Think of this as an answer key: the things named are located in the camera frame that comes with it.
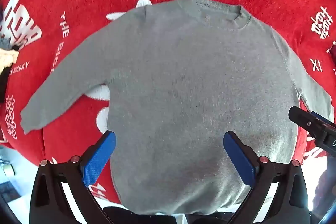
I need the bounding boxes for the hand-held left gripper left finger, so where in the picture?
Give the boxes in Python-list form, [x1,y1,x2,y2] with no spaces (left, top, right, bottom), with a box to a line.
[30,131,117,224]

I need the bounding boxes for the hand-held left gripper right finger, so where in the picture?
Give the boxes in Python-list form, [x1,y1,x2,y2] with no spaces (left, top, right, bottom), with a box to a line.
[223,131,310,224]

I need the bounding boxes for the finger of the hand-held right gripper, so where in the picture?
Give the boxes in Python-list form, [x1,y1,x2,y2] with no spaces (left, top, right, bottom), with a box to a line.
[288,106,336,145]

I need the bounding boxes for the grey knit sweater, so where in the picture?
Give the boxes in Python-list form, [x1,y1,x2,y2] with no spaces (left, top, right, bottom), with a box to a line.
[20,0,335,215]

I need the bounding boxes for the dark cloth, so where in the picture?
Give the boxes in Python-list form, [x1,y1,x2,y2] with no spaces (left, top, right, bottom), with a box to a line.
[0,67,13,106]

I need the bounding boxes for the cream cloth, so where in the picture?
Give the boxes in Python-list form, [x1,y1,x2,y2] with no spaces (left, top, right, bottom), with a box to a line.
[0,49,20,69]

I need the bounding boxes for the grey cloth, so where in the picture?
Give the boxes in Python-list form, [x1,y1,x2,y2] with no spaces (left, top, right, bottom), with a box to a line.
[0,38,13,52]

